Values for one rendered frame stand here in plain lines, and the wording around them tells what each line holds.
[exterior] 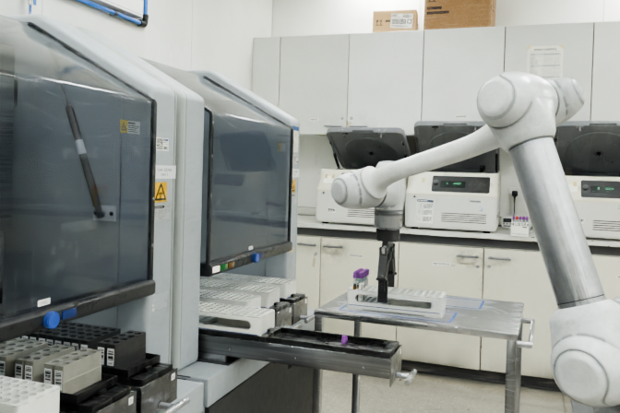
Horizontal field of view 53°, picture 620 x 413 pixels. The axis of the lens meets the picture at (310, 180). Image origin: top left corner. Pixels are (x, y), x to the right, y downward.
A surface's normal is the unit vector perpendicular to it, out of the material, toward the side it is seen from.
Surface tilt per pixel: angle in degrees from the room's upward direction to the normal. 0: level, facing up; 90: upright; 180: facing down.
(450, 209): 90
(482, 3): 90
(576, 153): 142
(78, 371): 90
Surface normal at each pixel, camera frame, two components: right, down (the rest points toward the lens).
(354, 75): -0.33, 0.01
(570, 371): -0.69, 0.10
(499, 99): -0.75, -0.11
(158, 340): 0.94, 0.04
